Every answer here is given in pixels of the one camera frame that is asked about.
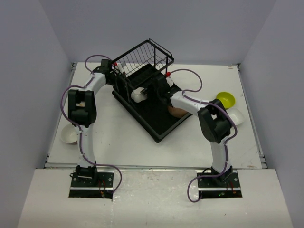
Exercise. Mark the black wire dish rack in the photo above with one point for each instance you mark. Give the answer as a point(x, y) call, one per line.
point(142, 62)

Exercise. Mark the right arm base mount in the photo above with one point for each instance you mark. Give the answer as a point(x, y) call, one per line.
point(210, 188)

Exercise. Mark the aluminium rail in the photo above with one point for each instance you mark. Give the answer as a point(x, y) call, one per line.
point(50, 165)

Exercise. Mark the red floral bowl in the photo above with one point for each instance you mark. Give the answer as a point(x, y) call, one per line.
point(68, 134)

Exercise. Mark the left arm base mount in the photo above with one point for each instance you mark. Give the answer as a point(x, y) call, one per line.
point(99, 187)

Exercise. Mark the green white bowl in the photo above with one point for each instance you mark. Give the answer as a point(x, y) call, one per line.
point(236, 116)

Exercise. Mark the yellow green bowl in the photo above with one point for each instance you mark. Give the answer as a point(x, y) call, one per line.
point(227, 99)

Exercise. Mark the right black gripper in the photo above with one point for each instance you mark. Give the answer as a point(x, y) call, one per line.
point(150, 89)

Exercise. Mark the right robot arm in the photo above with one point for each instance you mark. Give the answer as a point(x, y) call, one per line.
point(216, 125)

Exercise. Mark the brown ceramic bowl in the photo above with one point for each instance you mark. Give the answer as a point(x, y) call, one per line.
point(176, 112)

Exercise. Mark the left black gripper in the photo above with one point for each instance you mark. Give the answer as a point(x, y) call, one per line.
point(121, 78)

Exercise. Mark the white lobed bowl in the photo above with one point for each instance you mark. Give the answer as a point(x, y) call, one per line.
point(137, 95)

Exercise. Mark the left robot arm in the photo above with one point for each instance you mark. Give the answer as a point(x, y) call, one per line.
point(82, 114)

